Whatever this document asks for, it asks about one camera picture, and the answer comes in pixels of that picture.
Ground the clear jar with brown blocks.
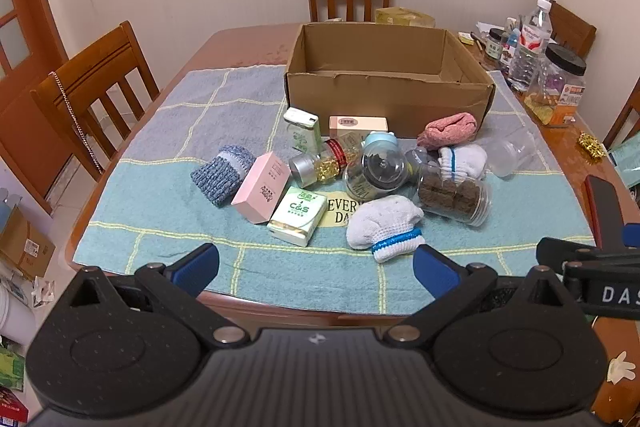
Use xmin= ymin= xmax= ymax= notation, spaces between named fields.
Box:
xmin=417 ymin=164 xmax=494 ymax=228

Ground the white sock with blue band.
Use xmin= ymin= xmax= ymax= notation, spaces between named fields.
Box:
xmin=346 ymin=195 xmax=426 ymax=264
xmin=438 ymin=144 xmax=489 ymax=183

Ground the pink cream carton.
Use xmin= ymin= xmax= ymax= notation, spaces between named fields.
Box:
xmin=328 ymin=115 xmax=390 ymax=140

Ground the wooden door with glass panes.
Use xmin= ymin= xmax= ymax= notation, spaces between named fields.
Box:
xmin=0 ymin=0 xmax=76 ymax=217

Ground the tall white green carton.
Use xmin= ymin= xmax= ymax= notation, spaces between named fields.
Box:
xmin=284 ymin=107 xmax=322 ymax=156

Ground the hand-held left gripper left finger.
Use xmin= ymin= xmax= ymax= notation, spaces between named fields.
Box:
xmin=65 ymin=243 xmax=251 ymax=350

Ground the gold ornament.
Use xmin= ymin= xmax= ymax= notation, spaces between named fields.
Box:
xmin=578 ymin=132 xmax=607 ymax=164

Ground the cardboard box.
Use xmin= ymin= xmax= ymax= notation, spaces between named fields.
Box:
xmin=0 ymin=206 xmax=56 ymax=282
xmin=284 ymin=22 xmax=496 ymax=139

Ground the blue knit sock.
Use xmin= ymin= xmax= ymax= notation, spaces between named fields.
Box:
xmin=190 ymin=145 xmax=256 ymax=208

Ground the wooden chair with hanging chain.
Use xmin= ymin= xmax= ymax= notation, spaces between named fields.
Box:
xmin=30 ymin=21 xmax=161 ymax=184

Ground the blue checked towel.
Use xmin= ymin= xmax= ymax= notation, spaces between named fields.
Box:
xmin=72 ymin=63 xmax=596 ymax=315

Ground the green packet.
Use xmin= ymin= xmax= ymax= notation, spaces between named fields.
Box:
xmin=607 ymin=142 xmax=640 ymax=188

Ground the capsule bottle with silver cap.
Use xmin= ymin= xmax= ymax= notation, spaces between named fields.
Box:
xmin=288 ymin=137 xmax=364 ymax=188

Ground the metal chain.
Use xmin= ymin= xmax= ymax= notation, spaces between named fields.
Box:
xmin=49 ymin=71 xmax=104 ymax=174

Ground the grey cat toy figure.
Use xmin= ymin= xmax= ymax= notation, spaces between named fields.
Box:
xmin=404 ymin=146 xmax=431 ymax=175

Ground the water bottle with red label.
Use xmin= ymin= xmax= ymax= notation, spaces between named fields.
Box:
xmin=509 ymin=0 xmax=554 ymax=90

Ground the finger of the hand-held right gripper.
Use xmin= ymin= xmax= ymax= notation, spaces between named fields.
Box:
xmin=584 ymin=174 xmax=640 ymax=253
xmin=536 ymin=237 xmax=640 ymax=275

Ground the green white tissue pack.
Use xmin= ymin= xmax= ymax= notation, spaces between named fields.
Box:
xmin=267 ymin=186 xmax=329 ymax=248

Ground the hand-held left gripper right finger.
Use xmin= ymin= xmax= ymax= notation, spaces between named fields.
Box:
xmin=385 ymin=244 xmax=573 ymax=350

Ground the clear jar with dark leaves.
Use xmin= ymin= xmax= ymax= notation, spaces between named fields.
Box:
xmin=344 ymin=145 xmax=410 ymax=202

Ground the cardboard box on floor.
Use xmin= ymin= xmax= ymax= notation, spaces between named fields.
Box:
xmin=0 ymin=206 xmax=56 ymax=282

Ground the yellow green tissue box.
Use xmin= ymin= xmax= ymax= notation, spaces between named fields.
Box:
xmin=375 ymin=7 xmax=437 ymax=28

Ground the pink knit sock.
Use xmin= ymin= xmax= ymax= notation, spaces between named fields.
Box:
xmin=416 ymin=112 xmax=479 ymax=152

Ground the clear plastic cup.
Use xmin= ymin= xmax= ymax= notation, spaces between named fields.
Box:
xmin=482 ymin=134 xmax=539 ymax=178

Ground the plastic jar with black lid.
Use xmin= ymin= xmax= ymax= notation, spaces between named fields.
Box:
xmin=524 ymin=44 xmax=587 ymax=128

